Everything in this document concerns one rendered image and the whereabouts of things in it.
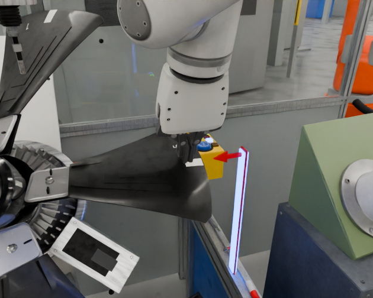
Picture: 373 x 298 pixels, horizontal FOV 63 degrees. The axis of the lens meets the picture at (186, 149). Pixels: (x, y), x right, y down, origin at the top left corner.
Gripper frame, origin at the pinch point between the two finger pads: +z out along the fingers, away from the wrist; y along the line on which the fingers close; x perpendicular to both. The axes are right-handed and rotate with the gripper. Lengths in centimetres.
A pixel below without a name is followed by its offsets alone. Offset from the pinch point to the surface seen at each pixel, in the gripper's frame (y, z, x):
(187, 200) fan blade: 1.6, 4.0, 7.6
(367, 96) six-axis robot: -297, 146, -190
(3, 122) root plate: 28.4, -1.5, -10.2
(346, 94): -106, 41, -63
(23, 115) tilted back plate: 30.0, 11.8, -30.3
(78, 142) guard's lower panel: 22, 50, -61
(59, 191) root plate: 20.8, 3.7, 1.8
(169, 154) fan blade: 2.1, 3.7, -2.9
